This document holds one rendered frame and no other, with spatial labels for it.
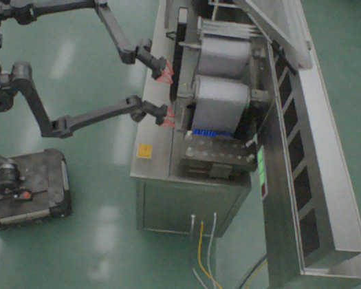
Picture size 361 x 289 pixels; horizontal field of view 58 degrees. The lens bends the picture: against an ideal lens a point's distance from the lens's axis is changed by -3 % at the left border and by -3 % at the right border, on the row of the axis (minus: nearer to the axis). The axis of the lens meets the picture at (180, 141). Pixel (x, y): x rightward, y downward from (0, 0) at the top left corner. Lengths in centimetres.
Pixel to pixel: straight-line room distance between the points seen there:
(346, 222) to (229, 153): 89
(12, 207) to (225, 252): 157
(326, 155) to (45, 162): 208
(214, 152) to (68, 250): 138
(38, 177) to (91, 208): 46
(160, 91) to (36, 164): 113
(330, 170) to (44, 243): 210
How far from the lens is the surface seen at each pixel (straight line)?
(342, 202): 103
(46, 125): 167
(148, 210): 215
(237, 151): 177
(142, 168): 179
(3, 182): 247
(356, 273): 123
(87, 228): 264
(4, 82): 146
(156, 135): 191
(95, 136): 304
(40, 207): 251
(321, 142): 112
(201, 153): 172
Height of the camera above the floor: 244
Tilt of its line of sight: 54 degrees down
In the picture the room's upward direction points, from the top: 10 degrees clockwise
